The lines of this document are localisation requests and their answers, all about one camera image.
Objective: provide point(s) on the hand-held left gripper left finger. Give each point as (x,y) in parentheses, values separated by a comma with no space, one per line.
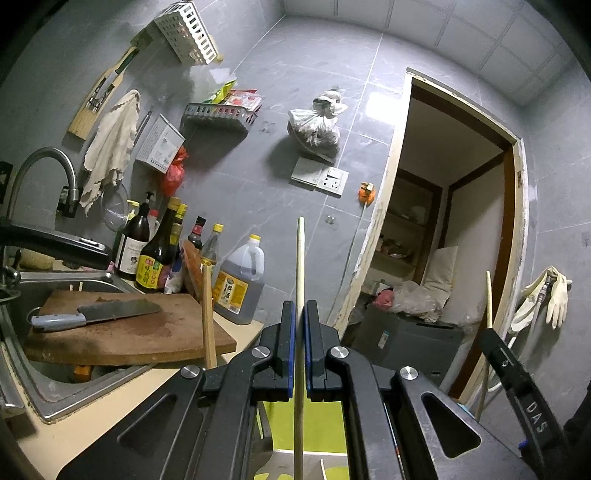
(291,350)

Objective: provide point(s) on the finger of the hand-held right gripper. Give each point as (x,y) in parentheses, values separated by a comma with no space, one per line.
(521,387)

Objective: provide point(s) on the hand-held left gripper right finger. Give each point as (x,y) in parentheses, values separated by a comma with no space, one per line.
(308,350)

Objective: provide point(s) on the wooden chopstick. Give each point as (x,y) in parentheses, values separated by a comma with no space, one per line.
(208,323)
(300,258)
(488,300)

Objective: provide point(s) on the oil jug with yellow cap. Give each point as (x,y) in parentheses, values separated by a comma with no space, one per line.
(238,295)

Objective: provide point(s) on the green cloth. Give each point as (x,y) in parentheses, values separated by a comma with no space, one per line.
(277,429)

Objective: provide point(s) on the cream rubber glove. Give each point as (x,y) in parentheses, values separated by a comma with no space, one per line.
(556,300)
(526,304)

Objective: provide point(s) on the grey appliance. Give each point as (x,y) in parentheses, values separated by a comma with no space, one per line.
(406,346)

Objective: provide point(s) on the clear plastic bag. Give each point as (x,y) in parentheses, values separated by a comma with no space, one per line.
(415,300)

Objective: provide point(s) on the wooden shelf unit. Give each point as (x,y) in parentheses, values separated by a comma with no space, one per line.
(392,263)

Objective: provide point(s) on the brown wooden spatula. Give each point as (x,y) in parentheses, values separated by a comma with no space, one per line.
(191,267)

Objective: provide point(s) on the cream pillow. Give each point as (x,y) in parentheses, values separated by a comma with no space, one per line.
(441,272)

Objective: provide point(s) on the wooden cutting board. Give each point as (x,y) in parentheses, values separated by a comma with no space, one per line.
(138,332)

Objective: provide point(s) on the row of sauce bottles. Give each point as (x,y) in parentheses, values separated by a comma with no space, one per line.
(154,258)

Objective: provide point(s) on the orange plug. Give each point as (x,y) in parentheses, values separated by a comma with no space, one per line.
(365,194)

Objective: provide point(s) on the kitchen cleaver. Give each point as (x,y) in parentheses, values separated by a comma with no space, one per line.
(120,309)

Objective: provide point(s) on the red plastic bag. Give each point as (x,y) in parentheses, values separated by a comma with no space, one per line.
(173,177)

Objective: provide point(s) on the orange sponge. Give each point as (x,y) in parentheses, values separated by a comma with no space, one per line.
(82,373)

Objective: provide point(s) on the hanging plastic bag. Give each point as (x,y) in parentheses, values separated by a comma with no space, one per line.
(314,131)

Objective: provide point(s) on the mesh strainer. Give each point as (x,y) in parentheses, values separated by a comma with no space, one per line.
(115,207)

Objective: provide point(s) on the steel sink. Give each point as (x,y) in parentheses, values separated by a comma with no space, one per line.
(55,392)

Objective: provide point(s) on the colourful seasoning packets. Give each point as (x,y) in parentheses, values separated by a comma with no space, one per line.
(240,99)

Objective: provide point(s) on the tan scrub sponge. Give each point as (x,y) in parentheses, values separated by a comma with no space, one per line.
(37,261)

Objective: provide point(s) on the cream hanging cloth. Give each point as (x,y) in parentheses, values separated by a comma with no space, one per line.
(111,138)

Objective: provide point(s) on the wooden knife rack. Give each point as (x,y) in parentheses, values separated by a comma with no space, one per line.
(83,122)

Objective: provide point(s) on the metal faucet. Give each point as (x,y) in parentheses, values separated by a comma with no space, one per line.
(46,153)

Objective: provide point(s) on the cream door frame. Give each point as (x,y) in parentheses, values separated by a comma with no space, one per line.
(383,203)

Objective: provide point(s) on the wall socket plate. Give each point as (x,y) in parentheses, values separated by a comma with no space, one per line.
(332,181)

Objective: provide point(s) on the white wall box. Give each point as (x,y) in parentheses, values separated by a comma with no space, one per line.
(159,143)

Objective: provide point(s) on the grey wall shelf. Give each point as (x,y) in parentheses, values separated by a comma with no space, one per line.
(217,113)

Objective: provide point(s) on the white wall basket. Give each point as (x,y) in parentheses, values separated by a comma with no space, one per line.
(184,32)

